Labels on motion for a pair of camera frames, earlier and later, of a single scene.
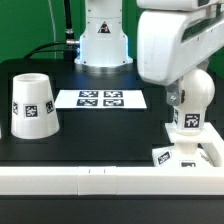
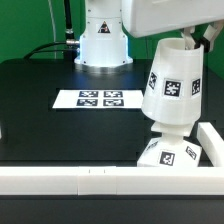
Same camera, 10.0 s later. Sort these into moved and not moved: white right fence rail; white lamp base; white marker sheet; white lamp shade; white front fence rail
Moved: white lamp base; white lamp shade
Not moved: white marker sheet; white front fence rail; white right fence rail
